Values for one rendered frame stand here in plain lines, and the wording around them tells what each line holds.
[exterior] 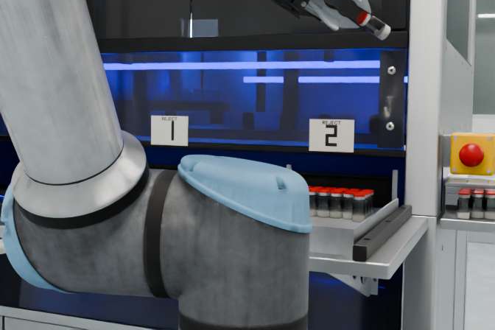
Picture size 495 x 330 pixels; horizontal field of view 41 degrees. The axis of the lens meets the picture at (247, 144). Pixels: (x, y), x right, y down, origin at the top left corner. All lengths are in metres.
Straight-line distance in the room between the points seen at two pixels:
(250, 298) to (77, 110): 0.20
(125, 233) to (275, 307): 0.14
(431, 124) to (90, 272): 0.78
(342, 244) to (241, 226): 0.35
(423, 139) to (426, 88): 0.09
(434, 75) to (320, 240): 0.45
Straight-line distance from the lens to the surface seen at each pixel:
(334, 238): 0.89
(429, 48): 1.23
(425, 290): 1.27
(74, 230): 0.57
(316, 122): 1.27
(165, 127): 1.39
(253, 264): 0.55
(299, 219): 0.57
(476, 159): 1.19
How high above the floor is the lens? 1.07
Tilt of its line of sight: 3 degrees down
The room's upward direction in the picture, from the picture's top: 1 degrees clockwise
